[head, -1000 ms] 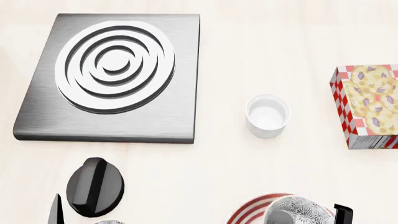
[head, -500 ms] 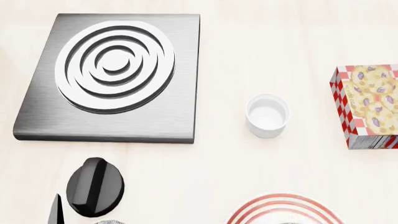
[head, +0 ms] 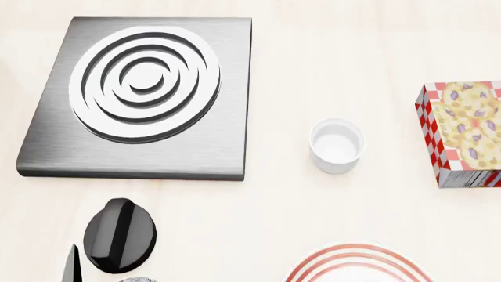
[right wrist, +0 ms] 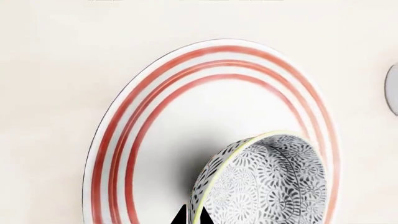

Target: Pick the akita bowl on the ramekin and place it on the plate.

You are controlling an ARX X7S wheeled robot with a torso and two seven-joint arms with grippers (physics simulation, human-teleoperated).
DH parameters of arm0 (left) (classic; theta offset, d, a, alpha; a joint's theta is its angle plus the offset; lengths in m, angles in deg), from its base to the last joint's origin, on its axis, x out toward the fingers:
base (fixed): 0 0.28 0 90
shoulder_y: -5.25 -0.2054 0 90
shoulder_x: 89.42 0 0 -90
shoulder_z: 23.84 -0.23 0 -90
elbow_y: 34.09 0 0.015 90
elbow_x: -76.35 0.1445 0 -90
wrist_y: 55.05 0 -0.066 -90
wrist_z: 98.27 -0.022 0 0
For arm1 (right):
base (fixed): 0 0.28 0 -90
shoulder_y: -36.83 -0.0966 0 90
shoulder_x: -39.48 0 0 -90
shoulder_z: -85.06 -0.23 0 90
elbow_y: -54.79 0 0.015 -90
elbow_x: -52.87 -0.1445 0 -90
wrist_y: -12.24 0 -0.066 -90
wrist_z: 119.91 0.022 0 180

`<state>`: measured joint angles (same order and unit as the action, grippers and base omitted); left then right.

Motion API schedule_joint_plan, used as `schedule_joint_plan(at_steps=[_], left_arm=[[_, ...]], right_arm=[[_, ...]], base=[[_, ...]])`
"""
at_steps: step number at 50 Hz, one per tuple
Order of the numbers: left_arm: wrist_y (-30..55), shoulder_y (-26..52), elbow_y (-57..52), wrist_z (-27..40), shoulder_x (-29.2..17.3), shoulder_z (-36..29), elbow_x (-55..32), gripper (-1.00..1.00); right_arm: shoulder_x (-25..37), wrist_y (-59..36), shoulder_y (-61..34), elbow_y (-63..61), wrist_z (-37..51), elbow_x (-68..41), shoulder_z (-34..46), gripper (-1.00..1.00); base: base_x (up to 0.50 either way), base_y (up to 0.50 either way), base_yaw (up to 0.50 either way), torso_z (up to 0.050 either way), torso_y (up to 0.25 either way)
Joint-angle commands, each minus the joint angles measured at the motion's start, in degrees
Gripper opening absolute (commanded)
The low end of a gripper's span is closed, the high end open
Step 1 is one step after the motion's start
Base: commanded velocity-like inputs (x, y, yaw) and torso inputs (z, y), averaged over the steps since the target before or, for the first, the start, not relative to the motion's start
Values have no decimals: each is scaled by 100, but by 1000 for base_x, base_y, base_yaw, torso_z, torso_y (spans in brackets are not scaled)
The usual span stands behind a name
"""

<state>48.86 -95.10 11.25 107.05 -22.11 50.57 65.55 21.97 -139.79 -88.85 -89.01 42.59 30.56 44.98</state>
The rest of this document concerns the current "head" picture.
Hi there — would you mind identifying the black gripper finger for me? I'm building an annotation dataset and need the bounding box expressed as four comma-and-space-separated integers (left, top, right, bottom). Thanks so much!
60, 243, 85, 282

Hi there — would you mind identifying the grey brushed metal stove plate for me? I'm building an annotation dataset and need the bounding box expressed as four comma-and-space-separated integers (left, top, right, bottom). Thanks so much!
16, 16, 253, 182

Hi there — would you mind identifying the white plate with red rings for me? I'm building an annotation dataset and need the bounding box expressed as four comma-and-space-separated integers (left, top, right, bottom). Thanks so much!
280, 242, 436, 282

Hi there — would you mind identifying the white ceramic ramekin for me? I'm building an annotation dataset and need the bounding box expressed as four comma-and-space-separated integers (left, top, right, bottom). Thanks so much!
308, 117, 366, 175

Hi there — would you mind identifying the black glossy stove knob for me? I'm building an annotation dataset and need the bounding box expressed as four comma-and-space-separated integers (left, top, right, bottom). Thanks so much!
82, 197, 158, 275

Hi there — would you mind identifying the silver grey round object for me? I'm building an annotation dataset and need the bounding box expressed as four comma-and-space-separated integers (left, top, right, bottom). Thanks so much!
115, 275, 157, 282

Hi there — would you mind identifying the red checkered cookie box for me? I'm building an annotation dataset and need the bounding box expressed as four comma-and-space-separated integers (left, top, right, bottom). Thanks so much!
414, 80, 501, 190

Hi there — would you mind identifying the white concentric ring burner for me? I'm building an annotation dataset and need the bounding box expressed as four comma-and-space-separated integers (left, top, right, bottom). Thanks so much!
68, 25, 222, 145

